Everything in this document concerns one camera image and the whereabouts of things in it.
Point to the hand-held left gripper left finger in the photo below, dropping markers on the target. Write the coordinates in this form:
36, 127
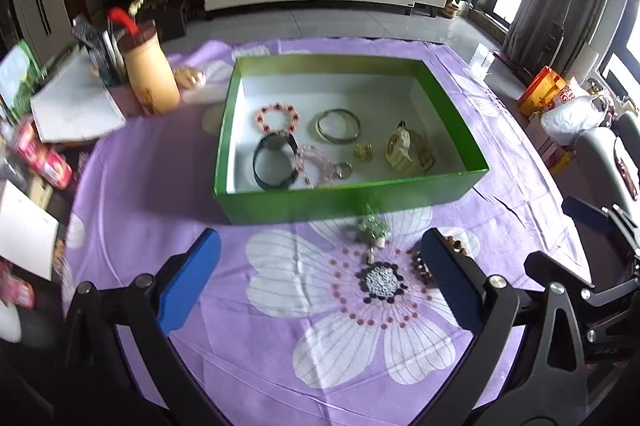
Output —
190, 281

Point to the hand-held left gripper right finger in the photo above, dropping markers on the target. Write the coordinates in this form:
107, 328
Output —
450, 281

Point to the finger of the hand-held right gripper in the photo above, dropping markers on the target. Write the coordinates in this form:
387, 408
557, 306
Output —
585, 213
547, 263

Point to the green flower pendant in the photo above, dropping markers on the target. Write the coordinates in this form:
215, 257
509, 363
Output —
372, 228

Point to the black wristband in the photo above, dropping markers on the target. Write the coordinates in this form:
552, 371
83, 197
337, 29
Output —
270, 182

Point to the green cardboard box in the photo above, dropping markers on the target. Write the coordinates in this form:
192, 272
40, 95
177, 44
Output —
300, 208

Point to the cream wristwatch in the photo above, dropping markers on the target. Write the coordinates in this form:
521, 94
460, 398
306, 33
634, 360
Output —
400, 150

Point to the silver bangle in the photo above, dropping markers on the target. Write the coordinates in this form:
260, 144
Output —
337, 139

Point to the grey chair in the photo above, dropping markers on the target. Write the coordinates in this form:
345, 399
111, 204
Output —
600, 155

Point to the white plastic bag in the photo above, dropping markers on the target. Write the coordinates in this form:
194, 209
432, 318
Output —
575, 115

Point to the purple floral tablecloth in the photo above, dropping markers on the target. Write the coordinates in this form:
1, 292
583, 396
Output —
150, 186

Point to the white box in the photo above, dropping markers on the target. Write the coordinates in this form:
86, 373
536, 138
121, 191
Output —
25, 231

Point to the red packet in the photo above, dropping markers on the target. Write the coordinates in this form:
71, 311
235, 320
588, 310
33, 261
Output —
15, 291

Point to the pink printed can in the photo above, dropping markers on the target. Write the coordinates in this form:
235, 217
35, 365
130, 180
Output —
30, 140
55, 166

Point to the white papers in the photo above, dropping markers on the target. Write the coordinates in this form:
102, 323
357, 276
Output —
75, 110

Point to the yellow tumbler with red straw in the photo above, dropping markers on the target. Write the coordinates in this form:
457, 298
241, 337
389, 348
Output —
150, 75

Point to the small potted plant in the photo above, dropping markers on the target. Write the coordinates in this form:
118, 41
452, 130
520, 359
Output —
452, 5

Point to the green and white book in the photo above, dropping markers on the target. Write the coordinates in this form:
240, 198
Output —
17, 75

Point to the grey remote control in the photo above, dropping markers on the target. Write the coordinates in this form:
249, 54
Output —
85, 33

